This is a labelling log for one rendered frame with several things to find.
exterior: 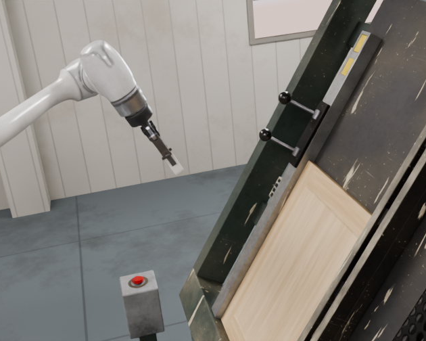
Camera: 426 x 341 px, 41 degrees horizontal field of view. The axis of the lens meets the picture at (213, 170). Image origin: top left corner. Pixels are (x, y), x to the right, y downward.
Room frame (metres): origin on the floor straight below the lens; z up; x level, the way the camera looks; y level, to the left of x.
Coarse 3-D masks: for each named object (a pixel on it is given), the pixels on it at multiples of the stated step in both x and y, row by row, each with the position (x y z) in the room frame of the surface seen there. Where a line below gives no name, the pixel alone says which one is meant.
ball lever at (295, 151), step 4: (260, 132) 1.54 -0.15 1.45; (264, 132) 1.54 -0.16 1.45; (268, 132) 1.54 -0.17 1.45; (260, 136) 1.54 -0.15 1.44; (264, 136) 1.53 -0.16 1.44; (268, 136) 1.53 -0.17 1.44; (264, 140) 1.53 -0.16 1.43; (268, 140) 1.54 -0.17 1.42; (272, 140) 1.54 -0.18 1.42; (276, 140) 1.53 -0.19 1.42; (280, 144) 1.53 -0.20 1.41; (284, 144) 1.52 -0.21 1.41; (288, 148) 1.52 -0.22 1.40; (292, 148) 1.52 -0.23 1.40; (296, 148) 1.51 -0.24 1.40; (296, 152) 1.50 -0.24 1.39
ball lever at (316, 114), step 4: (284, 92) 1.56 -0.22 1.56; (288, 92) 1.56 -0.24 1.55; (280, 96) 1.55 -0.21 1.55; (284, 96) 1.55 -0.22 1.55; (288, 96) 1.55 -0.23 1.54; (280, 100) 1.55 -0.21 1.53; (284, 100) 1.54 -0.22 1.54; (288, 100) 1.54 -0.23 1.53; (292, 100) 1.55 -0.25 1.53; (284, 104) 1.55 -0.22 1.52; (296, 104) 1.54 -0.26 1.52; (300, 104) 1.54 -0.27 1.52; (304, 108) 1.54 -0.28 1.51; (308, 108) 1.53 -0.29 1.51; (312, 112) 1.53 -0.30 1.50; (316, 112) 1.52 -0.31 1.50; (320, 112) 1.52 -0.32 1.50; (312, 116) 1.52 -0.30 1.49; (316, 116) 1.51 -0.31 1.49
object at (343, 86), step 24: (360, 48) 1.53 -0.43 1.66; (360, 72) 1.52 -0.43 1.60; (336, 96) 1.51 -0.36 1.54; (336, 120) 1.51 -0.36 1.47; (312, 144) 1.50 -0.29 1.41; (288, 168) 1.53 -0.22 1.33; (288, 192) 1.48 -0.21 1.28; (264, 216) 1.50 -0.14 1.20; (240, 264) 1.47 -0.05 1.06; (216, 312) 1.44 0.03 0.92
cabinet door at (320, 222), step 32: (320, 192) 1.35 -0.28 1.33; (288, 224) 1.41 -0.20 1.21; (320, 224) 1.28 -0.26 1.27; (352, 224) 1.17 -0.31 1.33; (256, 256) 1.45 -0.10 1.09; (288, 256) 1.32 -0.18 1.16; (320, 256) 1.21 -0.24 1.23; (256, 288) 1.37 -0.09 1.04; (288, 288) 1.24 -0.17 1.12; (320, 288) 1.14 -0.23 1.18; (224, 320) 1.41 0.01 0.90; (256, 320) 1.28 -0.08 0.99; (288, 320) 1.17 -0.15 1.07
